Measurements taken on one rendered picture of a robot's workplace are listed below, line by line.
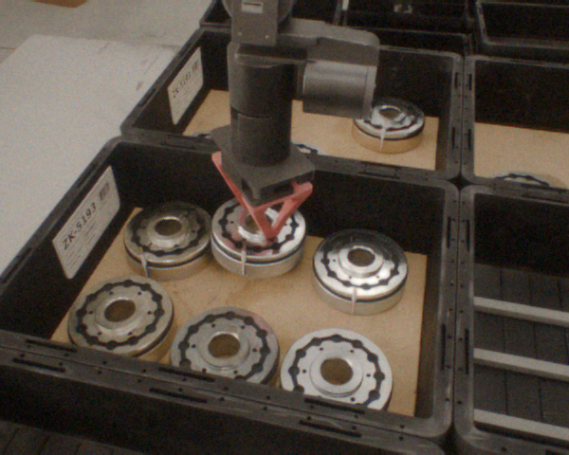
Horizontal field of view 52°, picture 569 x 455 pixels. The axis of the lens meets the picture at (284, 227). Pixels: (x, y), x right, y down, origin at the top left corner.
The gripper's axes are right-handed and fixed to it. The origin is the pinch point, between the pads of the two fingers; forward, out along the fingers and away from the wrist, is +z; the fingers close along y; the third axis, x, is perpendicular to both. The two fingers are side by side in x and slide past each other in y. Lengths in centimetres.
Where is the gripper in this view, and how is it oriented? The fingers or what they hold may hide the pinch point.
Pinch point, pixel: (261, 217)
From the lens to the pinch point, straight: 62.6
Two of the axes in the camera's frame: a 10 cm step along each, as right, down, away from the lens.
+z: -0.3, 7.1, 7.0
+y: -4.9, -6.2, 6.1
